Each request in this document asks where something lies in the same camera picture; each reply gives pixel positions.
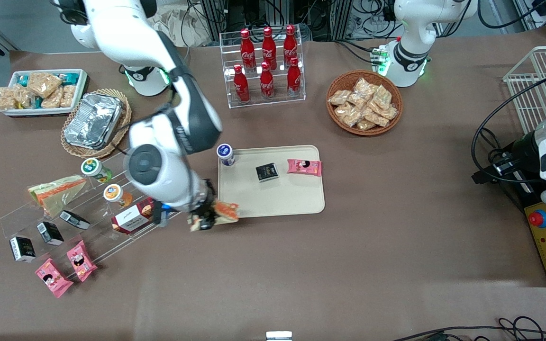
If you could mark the red plaid cookie box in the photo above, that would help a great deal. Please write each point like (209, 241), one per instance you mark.
(131, 219)

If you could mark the teal snack packet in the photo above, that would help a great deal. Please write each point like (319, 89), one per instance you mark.
(38, 102)
(70, 77)
(22, 81)

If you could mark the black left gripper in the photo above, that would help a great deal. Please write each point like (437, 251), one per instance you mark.
(521, 148)

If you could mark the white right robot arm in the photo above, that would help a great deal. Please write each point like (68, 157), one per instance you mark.
(159, 166)

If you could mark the pink snack packet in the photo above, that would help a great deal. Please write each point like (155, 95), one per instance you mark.
(81, 260)
(304, 167)
(53, 277)

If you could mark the triangle sandwich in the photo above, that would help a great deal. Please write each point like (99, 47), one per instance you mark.
(228, 212)
(57, 194)

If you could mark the green lid cup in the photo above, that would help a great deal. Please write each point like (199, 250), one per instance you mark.
(94, 169)

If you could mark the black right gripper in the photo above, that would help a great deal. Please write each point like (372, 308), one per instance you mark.
(208, 199)

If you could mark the small white metal bracket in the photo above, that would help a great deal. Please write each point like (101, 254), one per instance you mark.
(278, 336)

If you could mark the round brown wicker basket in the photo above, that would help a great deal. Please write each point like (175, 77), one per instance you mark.
(339, 80)

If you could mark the red cola bottle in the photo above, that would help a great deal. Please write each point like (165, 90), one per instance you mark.
(267, 83)
(247, 47)
(241, 85)
(268, 45)
(294, 78)
(290, 43)

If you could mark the orange lid cup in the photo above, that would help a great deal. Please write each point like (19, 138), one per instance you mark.
(115, 194)

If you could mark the blue lid yogurt cup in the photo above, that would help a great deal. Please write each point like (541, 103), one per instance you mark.
(225, 154)

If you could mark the small black box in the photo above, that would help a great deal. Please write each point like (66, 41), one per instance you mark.
(49, 233)
(267, 172)
(22, 249)
(74, 219)

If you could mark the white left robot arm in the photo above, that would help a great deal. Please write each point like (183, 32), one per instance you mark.
(410, 28)

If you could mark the white rectangular snack tray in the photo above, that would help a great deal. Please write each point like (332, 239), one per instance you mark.
(81, 90)

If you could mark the crumpled beige cloth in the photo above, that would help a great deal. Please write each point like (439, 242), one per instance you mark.
(178, 28)

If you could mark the clear acrylic stepped stand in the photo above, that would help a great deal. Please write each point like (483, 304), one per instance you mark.
(22, 222)

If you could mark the clear acrylic bottle rack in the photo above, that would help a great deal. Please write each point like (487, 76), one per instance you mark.
(277, 102)

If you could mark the beige plastic tray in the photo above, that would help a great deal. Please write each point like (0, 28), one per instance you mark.
(273, 199)

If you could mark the flat wicker basket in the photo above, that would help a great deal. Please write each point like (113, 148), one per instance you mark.
(123, 109)

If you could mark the clear cracker snack bag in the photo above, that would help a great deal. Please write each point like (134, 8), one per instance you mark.
(365, 125)
(389, 112)
(365, 87)
(339, 97)
(382, 96)
(349, 114)
(376, 118)
(357, 100)

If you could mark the aluminium foil container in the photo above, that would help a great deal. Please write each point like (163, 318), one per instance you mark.
(93, 121)

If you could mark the rice cracker pack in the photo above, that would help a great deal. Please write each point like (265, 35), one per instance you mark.
(43, 84)
(52, 99)
(5, 98)
(68, 94)
(22, 97)

